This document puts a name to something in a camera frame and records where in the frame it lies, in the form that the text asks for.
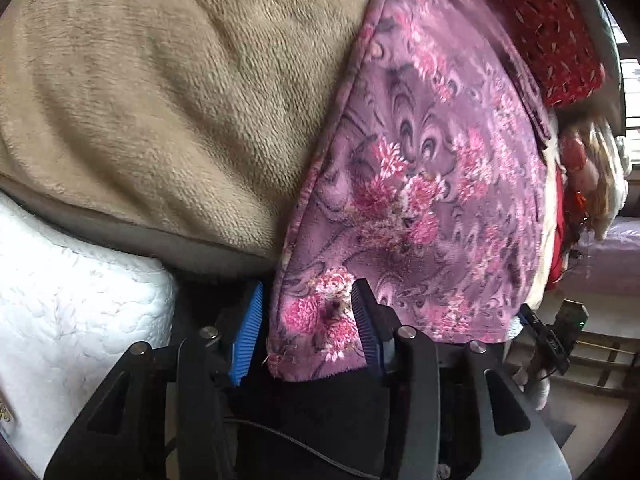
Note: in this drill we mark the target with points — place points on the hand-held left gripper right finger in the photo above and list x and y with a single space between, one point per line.
361 321

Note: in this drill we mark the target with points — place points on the purple floral blanket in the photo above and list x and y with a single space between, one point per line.
430 170

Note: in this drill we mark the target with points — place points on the wooden slatted frame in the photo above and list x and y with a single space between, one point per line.
605 360

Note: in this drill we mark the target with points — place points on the window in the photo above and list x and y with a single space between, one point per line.
630 110

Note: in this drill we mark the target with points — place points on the red patterned cloth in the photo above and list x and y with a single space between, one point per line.
545 25

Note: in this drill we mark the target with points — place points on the pile of mixed clothes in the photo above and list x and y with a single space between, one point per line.
595 170

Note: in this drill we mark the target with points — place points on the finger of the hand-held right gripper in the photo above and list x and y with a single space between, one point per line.
531 321

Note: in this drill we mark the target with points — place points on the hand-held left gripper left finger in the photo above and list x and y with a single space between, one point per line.
248 332

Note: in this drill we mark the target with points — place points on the plain red blanket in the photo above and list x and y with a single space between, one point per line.
557 240

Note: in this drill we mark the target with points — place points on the lilac bed sheet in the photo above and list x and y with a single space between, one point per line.
607 265

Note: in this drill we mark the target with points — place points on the white quilted mattress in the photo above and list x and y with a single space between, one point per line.
70 310

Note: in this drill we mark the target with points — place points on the dark cloth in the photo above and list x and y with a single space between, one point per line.
310 415

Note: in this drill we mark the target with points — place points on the beige fleece blanket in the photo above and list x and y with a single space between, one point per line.
150 85

